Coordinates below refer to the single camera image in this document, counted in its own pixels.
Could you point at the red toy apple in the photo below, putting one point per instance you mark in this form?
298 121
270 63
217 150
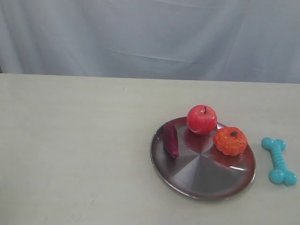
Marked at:
201 119

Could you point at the purple toy eggplant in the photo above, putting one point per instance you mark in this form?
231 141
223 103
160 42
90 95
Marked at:
170 139

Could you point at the turquoise toy bone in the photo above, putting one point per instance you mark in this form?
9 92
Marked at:
280 173

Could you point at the orange toy pumpkin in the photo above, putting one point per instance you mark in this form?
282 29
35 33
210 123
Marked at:
230 141

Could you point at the light blue backdrop cloth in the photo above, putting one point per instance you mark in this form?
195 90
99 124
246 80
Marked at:
215 40

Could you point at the round stainless steel plate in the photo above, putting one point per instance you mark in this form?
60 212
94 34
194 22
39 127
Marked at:
201 171

